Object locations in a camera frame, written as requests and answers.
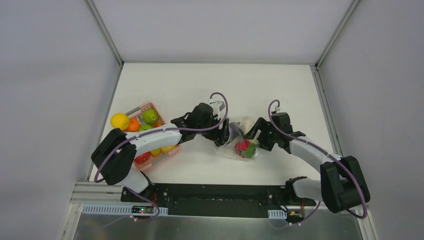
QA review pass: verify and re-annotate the white fake radish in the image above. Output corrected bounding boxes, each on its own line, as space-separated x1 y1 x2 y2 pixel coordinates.
239 116 256 133

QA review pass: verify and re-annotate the clear zip top bag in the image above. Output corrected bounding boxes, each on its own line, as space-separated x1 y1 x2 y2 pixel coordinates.
214 116 260 160

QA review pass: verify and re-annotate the green fake lime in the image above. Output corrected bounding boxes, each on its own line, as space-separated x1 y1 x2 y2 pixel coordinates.
142 108 159 125

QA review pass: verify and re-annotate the yellow fake lemon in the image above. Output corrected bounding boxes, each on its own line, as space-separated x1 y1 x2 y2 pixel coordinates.
110 112 131 131

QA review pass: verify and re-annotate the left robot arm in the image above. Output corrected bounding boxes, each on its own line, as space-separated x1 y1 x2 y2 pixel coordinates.
91 102 229 203

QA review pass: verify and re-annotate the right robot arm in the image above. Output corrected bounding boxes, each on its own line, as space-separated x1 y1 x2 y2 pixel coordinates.
243 111 371 214

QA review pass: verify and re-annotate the yellow fake pear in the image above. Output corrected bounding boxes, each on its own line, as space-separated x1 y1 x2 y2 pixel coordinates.
160 145 177 154

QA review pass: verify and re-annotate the yellow-green fake fruit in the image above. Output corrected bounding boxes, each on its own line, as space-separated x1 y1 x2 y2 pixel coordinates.
150 148 162 157

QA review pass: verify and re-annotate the red fake apple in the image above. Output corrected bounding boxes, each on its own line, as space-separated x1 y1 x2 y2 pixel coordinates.
134 152 151 164

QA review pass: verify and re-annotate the orange fake fruit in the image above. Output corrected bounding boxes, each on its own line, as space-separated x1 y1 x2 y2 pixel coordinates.
126 117 141 132

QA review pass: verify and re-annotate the pink plastic basket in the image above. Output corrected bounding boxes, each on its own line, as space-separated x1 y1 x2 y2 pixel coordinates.
123 101 181 173

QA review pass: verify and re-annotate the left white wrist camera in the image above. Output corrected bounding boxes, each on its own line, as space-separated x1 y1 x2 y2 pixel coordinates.
209 98 226 115

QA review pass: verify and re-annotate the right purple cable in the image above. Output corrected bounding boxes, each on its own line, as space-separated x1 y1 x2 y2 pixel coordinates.
267 99 369 220

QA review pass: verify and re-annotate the purple cable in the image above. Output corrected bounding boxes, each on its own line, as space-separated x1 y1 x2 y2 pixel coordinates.
267 99 369 220
94 92 229 184

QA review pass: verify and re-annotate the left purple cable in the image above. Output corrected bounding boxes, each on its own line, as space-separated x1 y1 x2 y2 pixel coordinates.
94 92 229 184

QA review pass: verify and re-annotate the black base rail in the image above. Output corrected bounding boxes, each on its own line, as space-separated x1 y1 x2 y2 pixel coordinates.
140 183 316 218

